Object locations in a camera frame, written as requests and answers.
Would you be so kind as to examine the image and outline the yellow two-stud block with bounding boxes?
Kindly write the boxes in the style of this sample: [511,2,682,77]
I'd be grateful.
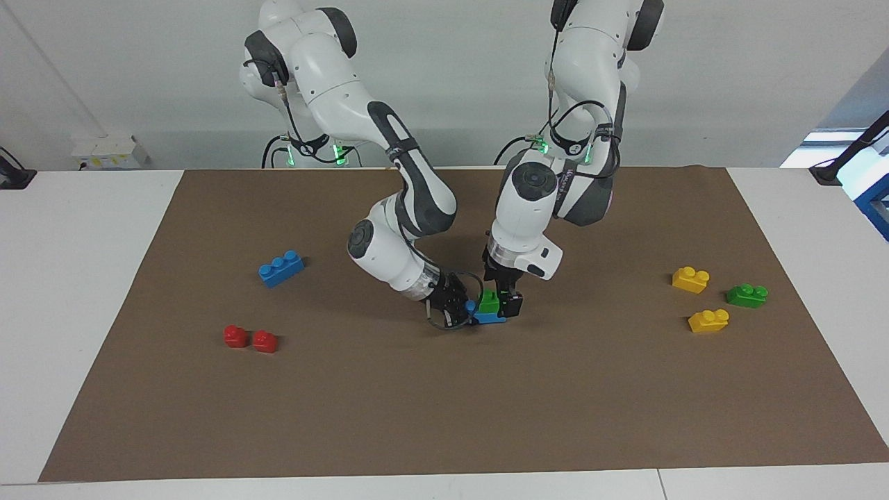
[688,308,731,334]
[672,267,711,294]

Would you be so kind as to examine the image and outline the blue three-stud block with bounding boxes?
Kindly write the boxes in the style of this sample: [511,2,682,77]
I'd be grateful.
[465,299,507,326]
[258,250,306,289]

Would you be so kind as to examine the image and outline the black camera stand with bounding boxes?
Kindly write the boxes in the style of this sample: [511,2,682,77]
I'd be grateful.
[808,109,889,188]
[0,147,38,190]

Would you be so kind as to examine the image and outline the blue metal frame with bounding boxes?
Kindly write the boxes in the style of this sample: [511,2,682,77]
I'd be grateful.
[852,142,889,243]

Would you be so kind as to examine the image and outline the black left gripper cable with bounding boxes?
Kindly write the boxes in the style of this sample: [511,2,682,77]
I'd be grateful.
[495,0,620,167]

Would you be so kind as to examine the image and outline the white power strip box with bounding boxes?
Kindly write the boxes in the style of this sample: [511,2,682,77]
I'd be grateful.
[71,135,149,170]

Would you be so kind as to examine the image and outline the brown table mat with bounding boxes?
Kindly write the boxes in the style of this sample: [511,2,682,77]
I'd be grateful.
[38,165,889,483]

